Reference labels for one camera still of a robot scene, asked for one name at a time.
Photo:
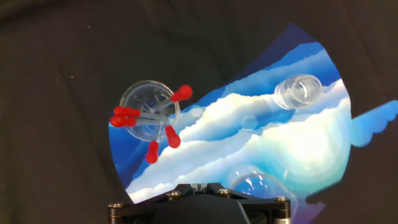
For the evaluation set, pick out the large glass beaker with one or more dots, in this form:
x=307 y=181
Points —
x=258 y=186

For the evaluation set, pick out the small glass vial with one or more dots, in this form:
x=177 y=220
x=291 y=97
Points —
x=298 y=91

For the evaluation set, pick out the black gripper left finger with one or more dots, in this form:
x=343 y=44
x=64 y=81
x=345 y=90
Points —
x=133 y=211

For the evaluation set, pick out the small glass beaker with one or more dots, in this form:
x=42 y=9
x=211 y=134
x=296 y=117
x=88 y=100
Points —
x=146 y=93

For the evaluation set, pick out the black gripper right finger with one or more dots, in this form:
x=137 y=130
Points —
x=270 y=211

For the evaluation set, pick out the black cloth with blue print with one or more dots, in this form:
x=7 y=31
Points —
x=62 y=46

